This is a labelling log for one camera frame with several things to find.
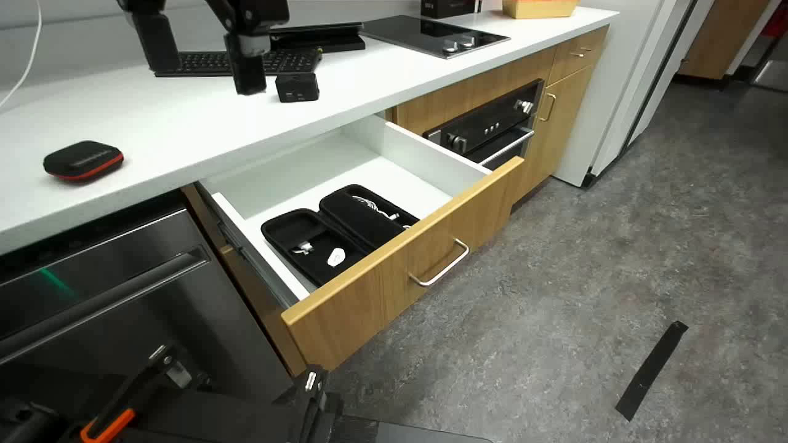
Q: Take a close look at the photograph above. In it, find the black glass cooktop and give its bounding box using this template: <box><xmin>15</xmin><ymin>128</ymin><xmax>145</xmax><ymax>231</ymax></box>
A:
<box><xmin>360</xmin><ymin>13</ymin><xmax>513</xmax><ymax>62</ymax></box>

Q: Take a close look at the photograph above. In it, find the silver drawer bar handle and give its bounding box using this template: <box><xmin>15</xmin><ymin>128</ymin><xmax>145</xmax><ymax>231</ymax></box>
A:
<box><xmin>406</xmin><ymin>236</ymin><xmax>473</xmax><ymax>291</ymax></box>

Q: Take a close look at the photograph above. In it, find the white refrigerator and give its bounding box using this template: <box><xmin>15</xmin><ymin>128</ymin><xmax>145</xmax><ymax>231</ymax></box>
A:
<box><xmin>551</xmin><ymin>0</ymin><xmax>702</xmax><ymax>190</ymax></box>

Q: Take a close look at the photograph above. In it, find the black box by cooktop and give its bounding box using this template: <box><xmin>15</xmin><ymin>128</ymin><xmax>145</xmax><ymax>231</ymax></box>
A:
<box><xmin>418</xmin><ymin>0</ymin><xmax>479</xmax><ymax>21</ymax></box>

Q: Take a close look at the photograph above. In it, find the black built-in oven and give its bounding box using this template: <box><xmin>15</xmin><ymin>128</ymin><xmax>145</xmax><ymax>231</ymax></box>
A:
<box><xmin>424</xmin><ymin>78</ymin><xmax>547</xmax><ymax>173</ymax></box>

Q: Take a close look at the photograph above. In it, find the wooden cabinet door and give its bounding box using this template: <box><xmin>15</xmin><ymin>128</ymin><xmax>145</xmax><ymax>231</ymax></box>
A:
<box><xmin>513</xmin><ymin>62</ymin><xmax>599</xmax><ymax>209</ymax></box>

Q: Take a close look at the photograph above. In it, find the tall wooden cabinet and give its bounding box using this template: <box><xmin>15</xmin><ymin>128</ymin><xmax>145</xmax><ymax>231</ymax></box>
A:
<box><xmin>676</xmin><ymin>0</ymin><xmax>776</xmax><ymax>85</ymax></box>

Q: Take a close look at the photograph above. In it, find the stainless steel dishwasher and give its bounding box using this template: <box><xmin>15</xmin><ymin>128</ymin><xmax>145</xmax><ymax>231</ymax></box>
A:
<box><xmin>0</xmin><ymin>190</ymin><xmax>295</xmax><ymax>407</ymax></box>

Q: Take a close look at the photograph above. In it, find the wooden front white drawer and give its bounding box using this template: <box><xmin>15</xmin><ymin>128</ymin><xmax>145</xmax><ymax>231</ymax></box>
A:
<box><xmin>180</xmin><ymin>114</ymin><xmax>526</xmax><ymax>377</ymax></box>

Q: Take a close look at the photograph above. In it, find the open black zipper case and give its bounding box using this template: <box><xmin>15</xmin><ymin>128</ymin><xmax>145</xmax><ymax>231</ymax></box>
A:
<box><xmin>259</xmin><ymin>182</ymin><xmax>424</xmax><ymax>291</ymax></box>

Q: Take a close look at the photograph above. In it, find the black clamp orange handle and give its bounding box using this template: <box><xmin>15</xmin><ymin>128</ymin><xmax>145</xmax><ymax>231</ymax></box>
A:
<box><xmin>77</xmin><ymin>343</ymin><xmax>202</xmax><ymax>443</ymax></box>

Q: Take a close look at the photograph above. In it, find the black red zipper pouch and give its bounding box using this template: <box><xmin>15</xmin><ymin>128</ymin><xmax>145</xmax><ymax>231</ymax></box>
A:
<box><xmin>41</xmin><ymin>139</ymin><xmax>127</xmax><ymax>188</ymax></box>

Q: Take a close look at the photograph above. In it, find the black floor strip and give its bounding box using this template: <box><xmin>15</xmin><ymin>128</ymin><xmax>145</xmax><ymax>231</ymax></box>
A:
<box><xmin>614</xmin><ymin>318</ymin><xmax>690</xmax><ymax>423</ymax></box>

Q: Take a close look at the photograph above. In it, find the small black box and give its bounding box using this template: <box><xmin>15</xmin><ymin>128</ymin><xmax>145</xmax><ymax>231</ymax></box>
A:
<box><xmin>273</xmin><ymin>69</ymin><xmax>322</xmax><ymax>105</ymax></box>

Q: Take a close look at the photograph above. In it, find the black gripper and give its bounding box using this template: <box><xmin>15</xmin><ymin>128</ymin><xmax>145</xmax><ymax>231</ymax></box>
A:
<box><xmin>278</xmin><ymin>366</ymin><xmax>350</xmax><ymax>443</ymax></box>

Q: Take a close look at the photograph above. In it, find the silver oven handle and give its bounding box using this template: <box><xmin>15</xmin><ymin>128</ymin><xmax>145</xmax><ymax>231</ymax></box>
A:
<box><xmin>478</xmin><ymin>128</ymin><xmax>537</xmax><ymax>168</ymax></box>

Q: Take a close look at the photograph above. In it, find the white cable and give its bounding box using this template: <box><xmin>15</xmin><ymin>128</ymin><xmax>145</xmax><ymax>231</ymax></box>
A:
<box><xmin>0</xmin><ymin>0</ymin><xmax>46</xmax><ymax>110</ymax></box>

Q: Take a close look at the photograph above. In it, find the silver cable in case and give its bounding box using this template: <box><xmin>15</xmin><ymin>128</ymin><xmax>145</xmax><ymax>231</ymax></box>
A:
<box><xmin>350</xmin><ymin>193</ymin><xmax>403</xmax><ymax>227</ymax></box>

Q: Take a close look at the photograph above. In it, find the flat black plate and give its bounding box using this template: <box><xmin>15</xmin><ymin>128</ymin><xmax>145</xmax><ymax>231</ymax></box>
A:
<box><xmin>268</xmin><ymin>21</ymin><xmax>367</xmax><ymax>57</ymax></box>

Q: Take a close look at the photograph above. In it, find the wooden block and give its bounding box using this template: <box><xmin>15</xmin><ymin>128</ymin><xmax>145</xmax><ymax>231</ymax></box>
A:
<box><xmin>499</xmin><ymin>0</ymin><xmax>582</xmax><ymax>23</ymax></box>

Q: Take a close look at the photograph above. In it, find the silver cabinet door handle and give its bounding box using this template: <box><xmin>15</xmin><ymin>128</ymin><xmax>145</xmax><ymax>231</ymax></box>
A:
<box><xmin>537</xmin><ymin>89</ymin><xmax>561</xmax><ymax>126</ymax></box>

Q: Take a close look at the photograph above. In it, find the dark dishwasher bar handle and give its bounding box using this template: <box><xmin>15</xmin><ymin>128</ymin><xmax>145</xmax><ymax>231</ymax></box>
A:
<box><xmin>0</xmin><ymin>249</ymin><xmax>212</xmax><ymax>370</ymax></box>

